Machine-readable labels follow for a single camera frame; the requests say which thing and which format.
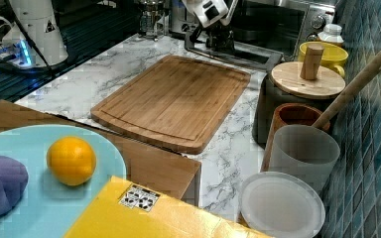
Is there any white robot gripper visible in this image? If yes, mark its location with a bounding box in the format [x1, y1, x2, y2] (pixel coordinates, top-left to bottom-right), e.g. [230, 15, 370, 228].
[182, 0, 239, 54]

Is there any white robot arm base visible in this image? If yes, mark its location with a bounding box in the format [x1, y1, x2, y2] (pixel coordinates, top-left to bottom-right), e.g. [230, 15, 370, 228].
[2, 0, 68, 69]

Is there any silver toaster oven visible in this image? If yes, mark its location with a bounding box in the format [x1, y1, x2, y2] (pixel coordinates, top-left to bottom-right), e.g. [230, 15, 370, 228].
[207, 0, 337, 63]

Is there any silver toaster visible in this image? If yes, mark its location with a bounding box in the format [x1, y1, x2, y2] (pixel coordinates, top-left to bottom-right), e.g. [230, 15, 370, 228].
[169, 0, 198, 39]

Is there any glass french press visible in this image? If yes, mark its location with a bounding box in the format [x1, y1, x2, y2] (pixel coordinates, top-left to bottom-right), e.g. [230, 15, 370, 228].
[138, 0, 165, 42]

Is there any bamboo cutting board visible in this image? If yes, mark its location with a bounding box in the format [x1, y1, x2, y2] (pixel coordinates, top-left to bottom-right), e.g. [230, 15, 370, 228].
[90, 56, 250, 155]

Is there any dark canister with wooden lid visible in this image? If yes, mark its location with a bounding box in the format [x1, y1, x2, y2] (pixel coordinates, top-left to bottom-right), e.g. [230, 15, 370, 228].
[252, 42, 345, 147]

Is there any wooden utensil holder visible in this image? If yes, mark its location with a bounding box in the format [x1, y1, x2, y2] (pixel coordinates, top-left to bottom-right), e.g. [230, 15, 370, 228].
[261, 103, 322, 172]

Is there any white lidded jar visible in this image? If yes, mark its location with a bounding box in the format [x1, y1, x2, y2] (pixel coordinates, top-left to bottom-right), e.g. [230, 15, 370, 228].
[317, 24, 344, 47]

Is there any yellow mug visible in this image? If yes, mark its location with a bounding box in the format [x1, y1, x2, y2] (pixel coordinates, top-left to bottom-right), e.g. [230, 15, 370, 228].
[316, 42, 348, 78]

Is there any frosted plastic cup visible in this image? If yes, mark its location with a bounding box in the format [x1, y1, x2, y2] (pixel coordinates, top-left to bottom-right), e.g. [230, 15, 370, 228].
[269, 124, 340, 193]

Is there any orange fruit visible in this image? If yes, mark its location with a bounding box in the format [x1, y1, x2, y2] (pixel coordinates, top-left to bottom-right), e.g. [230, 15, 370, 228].
[46, 136, 97, 186]

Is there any yellow cardboard box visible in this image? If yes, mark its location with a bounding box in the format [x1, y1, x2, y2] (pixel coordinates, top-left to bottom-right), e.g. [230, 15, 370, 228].
[63, 177, 270, 238]

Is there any light blue plate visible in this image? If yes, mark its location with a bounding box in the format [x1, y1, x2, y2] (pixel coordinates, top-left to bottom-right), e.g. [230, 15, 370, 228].
[0, 125, 126, 238]

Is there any purple plush toy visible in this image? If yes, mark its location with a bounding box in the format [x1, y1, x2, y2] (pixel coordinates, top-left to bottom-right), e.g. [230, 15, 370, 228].
[0, 156, 29, 216]

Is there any wooden pestle handle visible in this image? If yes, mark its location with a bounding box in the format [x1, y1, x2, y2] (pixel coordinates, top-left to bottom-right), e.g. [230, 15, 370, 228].
[313, 51, 381, 129]

